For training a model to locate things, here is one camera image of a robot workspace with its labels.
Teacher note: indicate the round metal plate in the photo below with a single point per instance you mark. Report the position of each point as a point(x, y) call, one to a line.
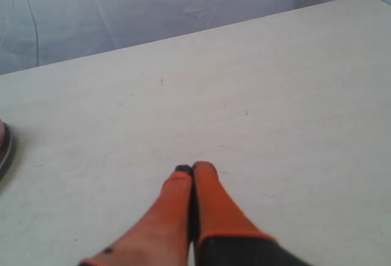
point(8, 148)

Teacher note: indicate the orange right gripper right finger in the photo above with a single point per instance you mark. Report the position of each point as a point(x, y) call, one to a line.
point(225, 234)

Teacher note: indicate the white backdrop cloth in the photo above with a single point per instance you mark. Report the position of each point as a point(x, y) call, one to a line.
point(42, 32)

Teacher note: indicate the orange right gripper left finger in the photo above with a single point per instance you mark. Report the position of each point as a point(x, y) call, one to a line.
point(161, 236)

